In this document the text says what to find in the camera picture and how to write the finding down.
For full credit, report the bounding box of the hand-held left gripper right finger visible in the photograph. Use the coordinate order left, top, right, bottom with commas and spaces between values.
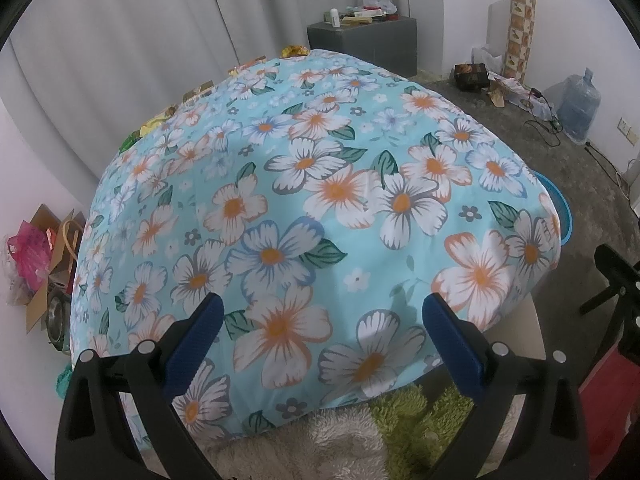
422, 292, 591, 480

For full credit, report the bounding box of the blue floral blanket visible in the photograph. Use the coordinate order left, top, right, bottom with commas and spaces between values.
70, 49, 563, 456

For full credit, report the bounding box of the pink plastic bag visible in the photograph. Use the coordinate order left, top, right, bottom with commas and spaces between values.
7, 220, 53, 293

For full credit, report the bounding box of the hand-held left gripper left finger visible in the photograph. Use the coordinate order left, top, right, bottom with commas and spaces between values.
56, 292, 226, 480

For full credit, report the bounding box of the teal plastic bag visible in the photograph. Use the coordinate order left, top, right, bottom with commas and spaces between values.
54, 362, 75, 401

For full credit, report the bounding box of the yellow foil wrapper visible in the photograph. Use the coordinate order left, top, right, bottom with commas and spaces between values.
140, 110, 173, 136

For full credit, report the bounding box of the black charger cable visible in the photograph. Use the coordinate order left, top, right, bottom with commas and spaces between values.
522, 87, 563, 146

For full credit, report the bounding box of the steel pot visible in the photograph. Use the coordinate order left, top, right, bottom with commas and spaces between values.
47, 292, 73, 356

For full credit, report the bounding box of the white plastic bag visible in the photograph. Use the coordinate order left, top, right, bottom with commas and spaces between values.
472, 46, 501, 73

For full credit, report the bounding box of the white green fluffy rug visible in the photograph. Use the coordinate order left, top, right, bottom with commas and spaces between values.
205, 382, 506, 480

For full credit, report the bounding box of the blue mesh waste basket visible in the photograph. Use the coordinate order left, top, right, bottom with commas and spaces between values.
532, 170, 575, 248

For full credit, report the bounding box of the dark brown box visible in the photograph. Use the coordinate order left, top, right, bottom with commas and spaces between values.
453, 62, 490, 92

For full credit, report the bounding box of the grey cabinet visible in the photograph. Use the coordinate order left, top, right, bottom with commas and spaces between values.
306, 16, 418, 76

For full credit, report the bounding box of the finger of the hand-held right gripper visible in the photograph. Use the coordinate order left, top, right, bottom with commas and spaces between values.
580, 244, 640, 341

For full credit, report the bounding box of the checkered patterned roll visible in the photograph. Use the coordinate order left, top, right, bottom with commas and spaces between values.
502, 0, 537, 85

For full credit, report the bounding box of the grey curtain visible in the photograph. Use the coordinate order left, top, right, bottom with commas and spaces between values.
2, 0, 443, 201

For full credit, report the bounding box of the cardboard box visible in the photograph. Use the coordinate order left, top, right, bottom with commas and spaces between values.
25, 204, 87, 333

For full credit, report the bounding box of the black power cable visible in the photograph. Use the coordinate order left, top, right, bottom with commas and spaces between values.
585, 140, 631, 191

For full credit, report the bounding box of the blue water jug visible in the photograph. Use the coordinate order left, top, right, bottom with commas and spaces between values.
556, 67, 602, 142

